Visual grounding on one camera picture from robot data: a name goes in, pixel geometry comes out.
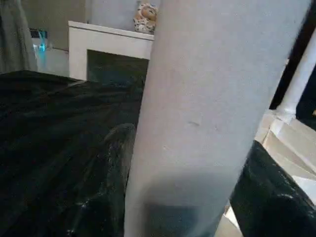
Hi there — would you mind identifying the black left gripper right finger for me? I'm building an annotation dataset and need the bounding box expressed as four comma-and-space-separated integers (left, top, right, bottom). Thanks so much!
229, 140, 316, 237

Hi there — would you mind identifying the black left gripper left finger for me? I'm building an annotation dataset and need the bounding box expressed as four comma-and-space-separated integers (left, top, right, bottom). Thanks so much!
61, 122, 138, 237

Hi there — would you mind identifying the white plastic table top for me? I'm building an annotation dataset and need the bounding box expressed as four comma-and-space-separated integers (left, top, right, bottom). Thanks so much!
217, 108, 316, 237

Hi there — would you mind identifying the white plastic table leg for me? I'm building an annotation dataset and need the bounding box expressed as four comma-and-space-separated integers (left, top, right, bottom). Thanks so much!
122, 0, 312, 237
279, 31, 316, 117

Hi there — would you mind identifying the black work surface mat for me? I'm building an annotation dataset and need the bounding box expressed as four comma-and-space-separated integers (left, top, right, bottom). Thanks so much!
0, 70, 149, 237

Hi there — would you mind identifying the white glass-door cabinet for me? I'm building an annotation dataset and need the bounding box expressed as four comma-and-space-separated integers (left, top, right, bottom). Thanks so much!
67, 20, 156, 82

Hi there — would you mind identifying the white and turquoise rack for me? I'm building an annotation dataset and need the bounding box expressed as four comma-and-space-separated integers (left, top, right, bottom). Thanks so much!
29, 26, 50, 58

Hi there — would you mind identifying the white spotted plush toy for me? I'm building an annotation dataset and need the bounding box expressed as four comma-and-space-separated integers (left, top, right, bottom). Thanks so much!
132, 2, 159, 33

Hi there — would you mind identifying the grey curtain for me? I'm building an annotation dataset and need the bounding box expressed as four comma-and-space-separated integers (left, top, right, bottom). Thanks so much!
0, 0, 38, 74

